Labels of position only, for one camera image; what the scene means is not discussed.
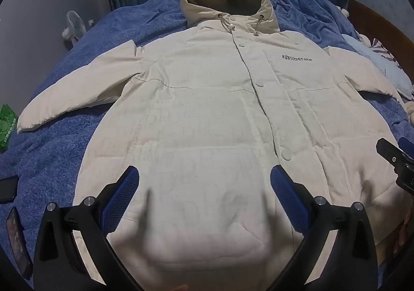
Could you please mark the white desk fan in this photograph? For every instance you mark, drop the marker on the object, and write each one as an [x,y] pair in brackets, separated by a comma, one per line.
[75,24]

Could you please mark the small white plush toy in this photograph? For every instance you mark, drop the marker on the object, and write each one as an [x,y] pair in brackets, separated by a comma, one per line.
[343,12]
[364,40]

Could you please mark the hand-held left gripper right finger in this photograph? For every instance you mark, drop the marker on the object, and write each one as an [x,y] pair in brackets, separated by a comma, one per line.
[288,197]

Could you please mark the zebra striped plush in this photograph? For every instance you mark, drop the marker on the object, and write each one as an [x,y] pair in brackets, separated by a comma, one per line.
[386,51]

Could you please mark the cream hooded puffer jacket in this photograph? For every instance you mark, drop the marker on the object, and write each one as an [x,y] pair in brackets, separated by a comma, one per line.
[210,116]

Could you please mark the wooden headboard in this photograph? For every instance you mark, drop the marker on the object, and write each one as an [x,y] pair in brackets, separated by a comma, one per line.
[378,24]

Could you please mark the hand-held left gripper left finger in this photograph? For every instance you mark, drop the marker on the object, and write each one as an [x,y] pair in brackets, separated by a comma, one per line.
[121,195]

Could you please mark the smartphone with dark case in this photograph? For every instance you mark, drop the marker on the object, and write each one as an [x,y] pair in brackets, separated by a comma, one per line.
[19,242]

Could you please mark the light blue pillow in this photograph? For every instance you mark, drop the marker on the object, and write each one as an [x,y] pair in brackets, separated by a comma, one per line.
[388,71]

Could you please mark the blue fleece blanket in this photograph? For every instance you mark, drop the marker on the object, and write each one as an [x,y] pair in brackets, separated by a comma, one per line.
[97,35]

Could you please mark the green snack packet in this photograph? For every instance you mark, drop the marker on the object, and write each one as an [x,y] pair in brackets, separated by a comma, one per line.
[8,126]

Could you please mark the black rectangular device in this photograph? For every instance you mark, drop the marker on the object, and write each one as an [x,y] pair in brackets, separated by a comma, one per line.
[7,190]

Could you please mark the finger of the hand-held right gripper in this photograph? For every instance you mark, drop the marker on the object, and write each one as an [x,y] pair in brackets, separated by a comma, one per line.
[388,150]
[407,147]

